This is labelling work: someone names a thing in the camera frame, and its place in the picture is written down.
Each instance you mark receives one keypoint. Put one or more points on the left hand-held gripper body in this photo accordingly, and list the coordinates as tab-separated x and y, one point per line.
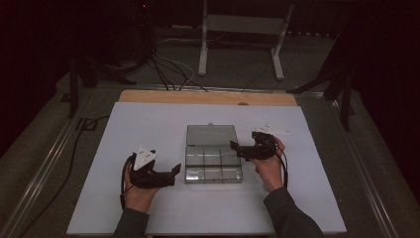
143	158

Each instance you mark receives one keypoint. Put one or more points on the dark equipment with red light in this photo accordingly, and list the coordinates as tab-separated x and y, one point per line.
142	26

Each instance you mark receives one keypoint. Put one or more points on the clear plastic compartment box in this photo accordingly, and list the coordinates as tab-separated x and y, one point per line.
211	165

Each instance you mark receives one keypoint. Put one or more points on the person's right hand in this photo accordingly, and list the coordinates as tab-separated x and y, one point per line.
272	173

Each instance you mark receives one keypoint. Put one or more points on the white table mat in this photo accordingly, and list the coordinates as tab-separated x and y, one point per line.
198	211

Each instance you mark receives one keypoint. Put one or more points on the black tripod stand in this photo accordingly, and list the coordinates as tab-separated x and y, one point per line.
345	99
73	89

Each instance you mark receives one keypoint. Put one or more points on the person's left hand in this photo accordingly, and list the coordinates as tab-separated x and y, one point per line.
140	198

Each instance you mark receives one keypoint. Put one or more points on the white metal stand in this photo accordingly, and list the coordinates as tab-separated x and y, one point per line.
241	23

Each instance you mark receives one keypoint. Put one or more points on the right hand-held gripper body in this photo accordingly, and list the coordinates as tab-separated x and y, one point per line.
261	150

